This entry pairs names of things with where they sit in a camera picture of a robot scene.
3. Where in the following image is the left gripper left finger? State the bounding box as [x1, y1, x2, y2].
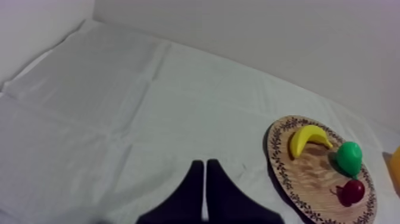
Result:
[135, 160, 205, 224]

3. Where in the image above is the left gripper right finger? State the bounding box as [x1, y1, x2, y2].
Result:
[205, 158, 286, 224]

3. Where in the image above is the round wooden board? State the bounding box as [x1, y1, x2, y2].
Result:
[266, 115, 378, 224]

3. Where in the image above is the yellow plastic basket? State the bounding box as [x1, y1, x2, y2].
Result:
[389, 145, 400, 192]

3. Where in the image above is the yellow toy banana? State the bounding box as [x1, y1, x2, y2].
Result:
[290, 125, 334, 159]

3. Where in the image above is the small red fruit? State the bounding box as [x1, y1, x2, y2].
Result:
[336, 179, 365, 205]

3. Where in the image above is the green toy pear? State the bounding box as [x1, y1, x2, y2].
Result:
[336, 141, 363, 180]

